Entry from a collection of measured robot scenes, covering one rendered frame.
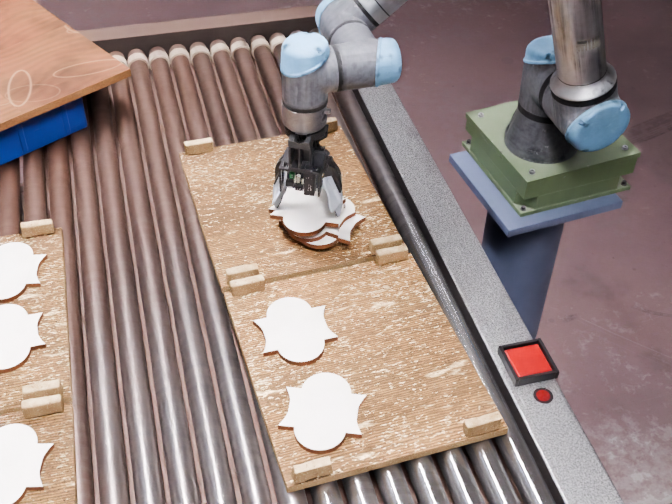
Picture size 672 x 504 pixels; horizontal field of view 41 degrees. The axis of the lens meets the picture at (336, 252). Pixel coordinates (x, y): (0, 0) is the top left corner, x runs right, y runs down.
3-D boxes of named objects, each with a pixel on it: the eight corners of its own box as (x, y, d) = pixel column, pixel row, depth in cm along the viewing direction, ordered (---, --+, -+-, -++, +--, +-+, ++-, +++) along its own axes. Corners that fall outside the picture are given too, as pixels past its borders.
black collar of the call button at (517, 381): (538, 344, 153) (540, 337, 152) (557, 378, 148) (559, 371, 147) (496, 352, 152) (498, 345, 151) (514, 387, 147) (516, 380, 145)
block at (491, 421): (496, 420, 139) (498, 409, 137) (501, 429, 138) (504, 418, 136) (461, 430, 138) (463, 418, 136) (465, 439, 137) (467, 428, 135)
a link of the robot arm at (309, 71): (339, 50, 140) (286, 57, 138) (338, 110, 147) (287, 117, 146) (326, 25, 145) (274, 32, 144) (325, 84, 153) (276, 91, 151)
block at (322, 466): (330, 464, 133) (330, 453, 131) (334, 474, 132) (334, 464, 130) (290, 474, 132) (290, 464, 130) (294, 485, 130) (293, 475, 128)
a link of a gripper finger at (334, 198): (332, 232, 163) (309, 193, 158) (338, 211, 167) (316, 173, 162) (348, 228, 162) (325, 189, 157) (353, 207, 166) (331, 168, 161)
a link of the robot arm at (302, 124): (287, 86, 152) (335, 91, 151) (287, 109, 155) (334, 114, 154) (277, 111, 147) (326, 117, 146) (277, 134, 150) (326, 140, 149)
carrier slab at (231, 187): (340, 131, 197) (340, 125, 196) (407, 255, 168) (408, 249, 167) (179, 158, 189) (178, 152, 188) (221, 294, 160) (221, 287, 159)
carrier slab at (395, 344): (410, 258, 168) (410, 252, 167) (507, 434, 139) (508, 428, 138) (224, 298, 159) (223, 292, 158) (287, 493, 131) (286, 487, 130)
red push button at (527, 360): (536, 348, 153) (537, 342, 152) (551, 375, 149) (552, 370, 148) (503, 355, 152) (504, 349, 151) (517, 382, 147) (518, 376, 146)
